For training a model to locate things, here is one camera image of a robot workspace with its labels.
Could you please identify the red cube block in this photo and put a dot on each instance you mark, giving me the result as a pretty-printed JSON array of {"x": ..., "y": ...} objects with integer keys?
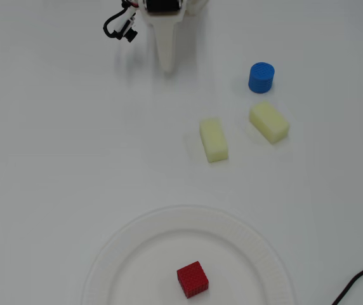
[{"x": 192, "y": 279}]

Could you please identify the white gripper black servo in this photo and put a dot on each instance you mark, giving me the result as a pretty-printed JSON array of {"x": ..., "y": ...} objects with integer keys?
[{"x": 163, "y": 23}]

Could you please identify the pale yellow foam block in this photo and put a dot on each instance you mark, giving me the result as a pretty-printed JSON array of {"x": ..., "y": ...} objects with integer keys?
[
  {"x": 268, "y": 121},
  {"x": 214, "y": 139}
]

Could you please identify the blue cylinder block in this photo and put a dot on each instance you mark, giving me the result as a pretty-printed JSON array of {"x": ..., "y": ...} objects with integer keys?
[{"x": 261, "y": 78}]

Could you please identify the small black white gripper camera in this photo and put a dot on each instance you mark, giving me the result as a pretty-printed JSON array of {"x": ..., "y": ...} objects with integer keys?
[{"x": 129, "y": 27}]

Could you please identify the white paper plate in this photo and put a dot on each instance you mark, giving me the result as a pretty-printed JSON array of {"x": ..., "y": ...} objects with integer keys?
[{"x": 111, "y": 254}]

